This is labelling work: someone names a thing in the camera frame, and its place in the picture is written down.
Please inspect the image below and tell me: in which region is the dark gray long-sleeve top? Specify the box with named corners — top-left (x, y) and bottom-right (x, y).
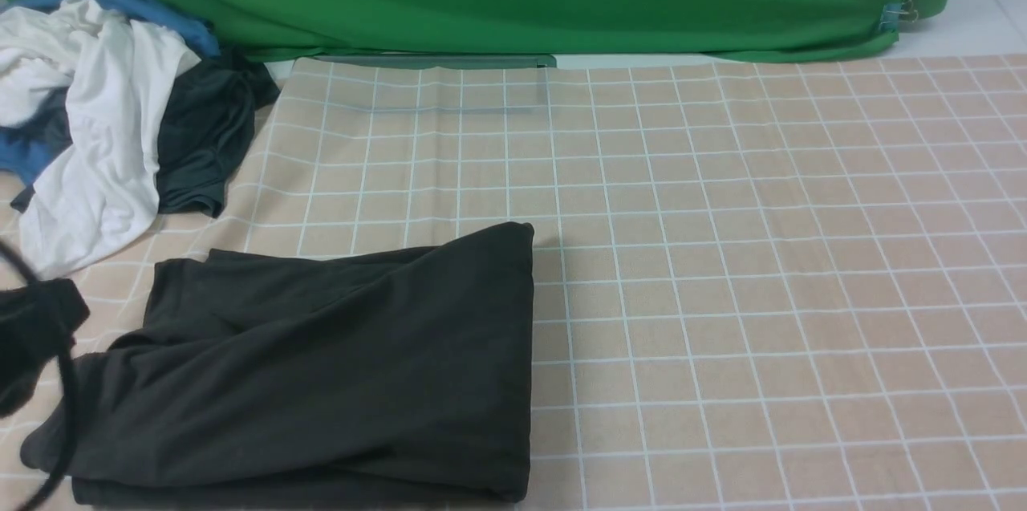
top-left (67, 221), bottom-right (534, 510)

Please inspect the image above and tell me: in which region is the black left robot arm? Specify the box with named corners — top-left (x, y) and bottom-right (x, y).
top-left (1, 278), bottom-right (91, 417)

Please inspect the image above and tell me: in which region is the checkered beige table cloth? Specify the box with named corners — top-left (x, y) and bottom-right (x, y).
top-left (74, 55), bottom-right (1026, 510)

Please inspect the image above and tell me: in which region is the dark teal crumpled garment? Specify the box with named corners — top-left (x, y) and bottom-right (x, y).
top-left (1, 47), bottom-right (280, 218)

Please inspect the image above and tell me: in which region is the blue binder clip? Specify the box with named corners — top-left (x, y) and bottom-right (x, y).
top-left (877, 0), bottom-right (919, 34)

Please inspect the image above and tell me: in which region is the white crumpled shirt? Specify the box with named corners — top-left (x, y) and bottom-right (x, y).
top-left (1, 0), bottom-right (201, 278)

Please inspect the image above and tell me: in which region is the blue crumpled garment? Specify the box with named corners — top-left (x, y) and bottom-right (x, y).
top-left (2, 0), bottom-right (221, 185)

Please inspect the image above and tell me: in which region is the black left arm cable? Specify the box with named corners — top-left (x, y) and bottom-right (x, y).
top-left (0, 241), bottom-right (79, 511)

